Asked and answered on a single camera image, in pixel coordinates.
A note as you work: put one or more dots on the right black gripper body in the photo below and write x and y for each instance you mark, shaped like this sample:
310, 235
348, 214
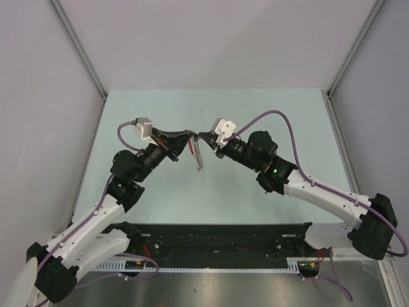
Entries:
226, 150

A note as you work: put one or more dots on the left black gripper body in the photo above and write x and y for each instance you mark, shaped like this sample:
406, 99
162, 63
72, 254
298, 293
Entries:
157, 154

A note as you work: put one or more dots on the silver red keyring holder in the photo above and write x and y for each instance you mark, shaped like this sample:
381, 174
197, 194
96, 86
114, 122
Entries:
195, 151

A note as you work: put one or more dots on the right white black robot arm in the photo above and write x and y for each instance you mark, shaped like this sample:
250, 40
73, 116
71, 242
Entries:
366, 223

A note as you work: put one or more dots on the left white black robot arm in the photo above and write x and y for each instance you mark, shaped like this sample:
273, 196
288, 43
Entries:
55, 268

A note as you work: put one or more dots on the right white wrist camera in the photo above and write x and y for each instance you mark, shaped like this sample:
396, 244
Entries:
223, 129

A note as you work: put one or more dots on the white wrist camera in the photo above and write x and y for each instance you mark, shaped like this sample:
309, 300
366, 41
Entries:
143, 128
223, 129

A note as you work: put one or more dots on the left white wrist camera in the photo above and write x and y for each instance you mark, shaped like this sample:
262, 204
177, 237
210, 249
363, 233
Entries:
143, 128

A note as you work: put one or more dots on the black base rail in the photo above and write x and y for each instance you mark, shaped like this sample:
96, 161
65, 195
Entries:
229, 246

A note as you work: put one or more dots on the right aluminium frame post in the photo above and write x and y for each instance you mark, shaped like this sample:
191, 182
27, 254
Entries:
357, 44

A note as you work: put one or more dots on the aluminium frame post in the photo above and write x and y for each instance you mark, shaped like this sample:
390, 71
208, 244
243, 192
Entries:
77, 46
357, 44

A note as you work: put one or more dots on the white slotted cable duct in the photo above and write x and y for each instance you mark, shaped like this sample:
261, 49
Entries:
134, 266

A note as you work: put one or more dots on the left aluminium frame post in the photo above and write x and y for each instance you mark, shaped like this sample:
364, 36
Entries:
77, 46

